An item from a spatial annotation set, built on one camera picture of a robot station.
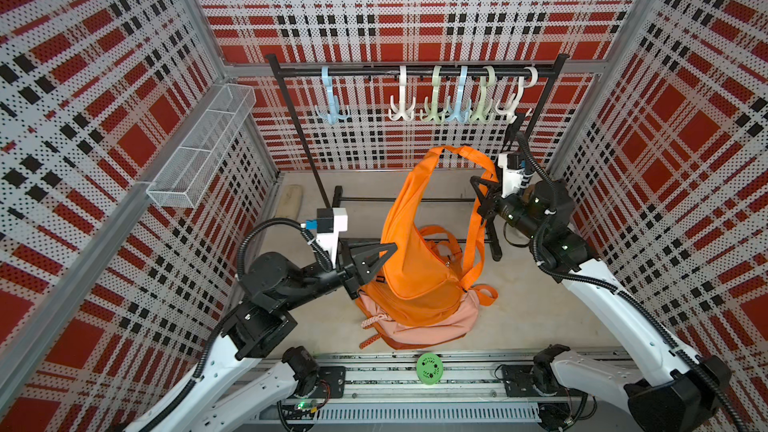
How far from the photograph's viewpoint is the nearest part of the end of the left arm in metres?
0.46

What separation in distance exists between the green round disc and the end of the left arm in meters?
0.39

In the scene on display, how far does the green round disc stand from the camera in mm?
729
